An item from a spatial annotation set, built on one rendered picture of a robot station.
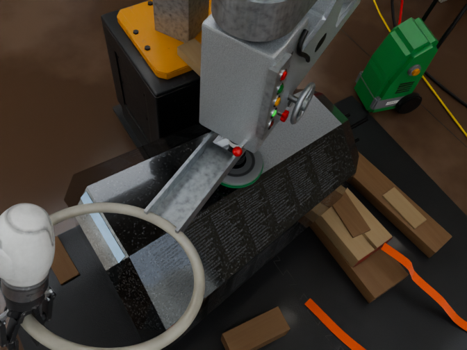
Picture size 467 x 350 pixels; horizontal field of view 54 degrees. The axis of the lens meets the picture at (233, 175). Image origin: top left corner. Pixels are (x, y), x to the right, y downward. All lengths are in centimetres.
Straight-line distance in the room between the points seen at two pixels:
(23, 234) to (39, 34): 282
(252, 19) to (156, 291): 103
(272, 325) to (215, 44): 143
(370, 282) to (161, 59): 150
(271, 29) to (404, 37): 193
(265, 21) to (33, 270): 71
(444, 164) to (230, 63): 216
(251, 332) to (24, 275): 146
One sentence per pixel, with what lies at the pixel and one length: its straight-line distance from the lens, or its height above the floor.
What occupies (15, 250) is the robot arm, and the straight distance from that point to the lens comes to 91.
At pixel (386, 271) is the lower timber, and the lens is 255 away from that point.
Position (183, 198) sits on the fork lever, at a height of 106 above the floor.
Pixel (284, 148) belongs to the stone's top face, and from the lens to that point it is 189.
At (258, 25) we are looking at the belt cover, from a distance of 111.
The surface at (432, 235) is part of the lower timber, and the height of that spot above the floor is 9.
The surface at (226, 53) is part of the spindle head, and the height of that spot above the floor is 146.
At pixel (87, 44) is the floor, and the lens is 347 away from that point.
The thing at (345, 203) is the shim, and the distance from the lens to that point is 251.
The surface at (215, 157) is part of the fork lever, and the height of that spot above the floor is 105.
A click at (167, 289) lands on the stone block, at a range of 173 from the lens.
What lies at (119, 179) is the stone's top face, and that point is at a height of 80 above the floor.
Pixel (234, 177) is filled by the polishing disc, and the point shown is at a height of 86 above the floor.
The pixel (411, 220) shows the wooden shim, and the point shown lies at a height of 11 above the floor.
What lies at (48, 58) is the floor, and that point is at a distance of 343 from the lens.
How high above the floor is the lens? 231
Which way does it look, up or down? 58 degrees down
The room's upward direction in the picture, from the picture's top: 9 degrees clockwise
